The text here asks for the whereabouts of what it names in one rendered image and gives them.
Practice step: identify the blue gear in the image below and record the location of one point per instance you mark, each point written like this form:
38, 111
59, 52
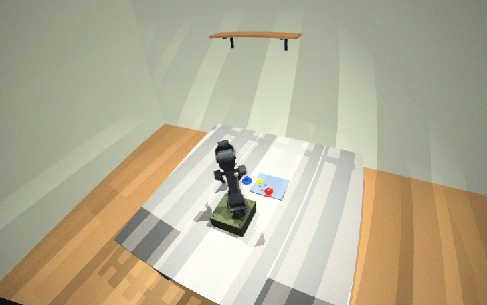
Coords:
247, 180

